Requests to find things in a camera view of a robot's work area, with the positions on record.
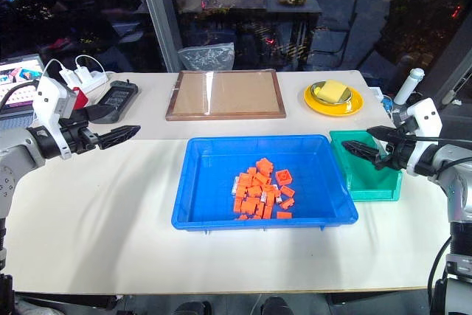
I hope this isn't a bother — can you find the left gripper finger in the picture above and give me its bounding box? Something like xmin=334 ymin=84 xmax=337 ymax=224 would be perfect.
xmin=73 ymin=104 xmax=112 ymax=124
xmin=96 ymin=125 xmax=142 ymax=150

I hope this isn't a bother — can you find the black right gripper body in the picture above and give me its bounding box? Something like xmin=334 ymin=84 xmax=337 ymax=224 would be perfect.
xmin=375 ymin=122 xmax=410 ymax=172

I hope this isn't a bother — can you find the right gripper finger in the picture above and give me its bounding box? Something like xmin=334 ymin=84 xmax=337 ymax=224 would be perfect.
xmin=366 ymin=126 xmax=400 ymax=143
xmin=341 ymin=139 xmax=389 ymax=169

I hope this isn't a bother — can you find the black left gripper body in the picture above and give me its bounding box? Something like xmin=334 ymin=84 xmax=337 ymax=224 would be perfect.
xmin=60 ymin=117 xmax=103 ymax=156

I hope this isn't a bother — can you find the green plastic bin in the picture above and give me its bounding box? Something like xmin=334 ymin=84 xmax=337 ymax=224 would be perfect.
xmin=328 ymin=130 xmax=404 ymax=203

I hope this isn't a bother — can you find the red plastic object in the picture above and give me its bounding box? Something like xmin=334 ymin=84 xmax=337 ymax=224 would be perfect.
xmin=71 ymin=86 xmax=90 ymax=110

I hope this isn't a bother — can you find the black handheld device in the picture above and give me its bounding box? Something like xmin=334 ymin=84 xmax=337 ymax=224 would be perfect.
xmin=96 ymin=80 xmax=139 ymax=125

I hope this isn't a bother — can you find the white power strip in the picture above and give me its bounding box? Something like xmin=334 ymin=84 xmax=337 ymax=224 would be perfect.
xmin=60 ymin=69 xmax=111 ymax=94

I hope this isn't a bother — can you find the white cylindrical bottle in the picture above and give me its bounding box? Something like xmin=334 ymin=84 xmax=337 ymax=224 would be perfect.
xmin=393 ymin=68 xmax=426 ymax=106

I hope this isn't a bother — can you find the yellow plate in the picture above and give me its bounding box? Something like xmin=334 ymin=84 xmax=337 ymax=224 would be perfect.
xmin=303 ymin=81 xmax=365 ymax=117

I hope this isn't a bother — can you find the yellow sponge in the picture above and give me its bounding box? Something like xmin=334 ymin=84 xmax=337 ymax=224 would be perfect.
xmin=318 ymin=80 xmax=348 ymax=102

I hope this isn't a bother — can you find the small metal bowl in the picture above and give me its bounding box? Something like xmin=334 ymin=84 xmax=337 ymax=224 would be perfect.
xmin=310 ymin=80 xmax=353 ymax=104

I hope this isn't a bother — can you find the blue plastic tray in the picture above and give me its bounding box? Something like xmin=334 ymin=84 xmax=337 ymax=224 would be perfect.
xmin=171 ymin=134 xmax=360 ymax=232

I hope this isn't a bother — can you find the clear plastic bag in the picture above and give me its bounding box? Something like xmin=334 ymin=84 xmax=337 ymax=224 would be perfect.
xmin=177 ymin=42 xmax=235 ymax=72

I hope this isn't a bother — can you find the grey window pillar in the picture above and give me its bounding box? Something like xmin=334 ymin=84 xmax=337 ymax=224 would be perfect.
xmin=133 ymin=0 xmax=182 ymax=73

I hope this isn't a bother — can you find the wooden framed board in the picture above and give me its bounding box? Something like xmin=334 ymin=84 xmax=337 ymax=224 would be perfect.
xmin=165 ymin=69 xmax=288 ymax=122

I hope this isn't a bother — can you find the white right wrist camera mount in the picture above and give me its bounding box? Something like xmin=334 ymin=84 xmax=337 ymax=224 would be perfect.
xmin=403 ymin=97 xmax=443 ymax=176

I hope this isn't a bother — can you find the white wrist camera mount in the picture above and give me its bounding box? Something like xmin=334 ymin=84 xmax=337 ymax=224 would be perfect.
xmin=32 ymin=77 xmax=79 ymax=161
xmin=403 ymin=97 xmax=443 ymax=176

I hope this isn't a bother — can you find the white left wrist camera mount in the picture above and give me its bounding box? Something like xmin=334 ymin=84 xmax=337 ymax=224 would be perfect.
xmin=32 ymin=77 xmax=79 ymax=161

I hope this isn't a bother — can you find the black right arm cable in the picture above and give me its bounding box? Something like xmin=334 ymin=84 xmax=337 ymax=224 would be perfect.
xmin=403 ymin=135 xmax=472 ymax=183

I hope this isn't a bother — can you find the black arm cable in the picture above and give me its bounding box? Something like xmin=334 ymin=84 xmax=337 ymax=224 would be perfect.
xmin=0 ymin=80 xmax=40 ymax=108
xmin=403 ymin=135 xmax=472 ymax=183

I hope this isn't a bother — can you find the white charger cable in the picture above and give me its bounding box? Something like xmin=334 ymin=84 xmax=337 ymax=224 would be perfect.
xmin=35 ymin=58 xmax=66 ymax=82
xmin=74 ymin=55 xmax=107 ymax=74

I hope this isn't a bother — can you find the grey metal handle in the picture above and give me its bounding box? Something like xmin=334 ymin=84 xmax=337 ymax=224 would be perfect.
xmin=441 ymin=69 xmax=472 ymax=106

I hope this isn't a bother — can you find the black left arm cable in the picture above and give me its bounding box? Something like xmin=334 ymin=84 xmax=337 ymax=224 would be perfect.
xmin=0 ymin=80 xmax=40 ymax=108

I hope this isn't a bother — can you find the black lower body cable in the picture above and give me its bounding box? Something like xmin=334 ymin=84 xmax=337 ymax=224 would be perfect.
xmin=426 ymin=235 xmax=454 ymax=294

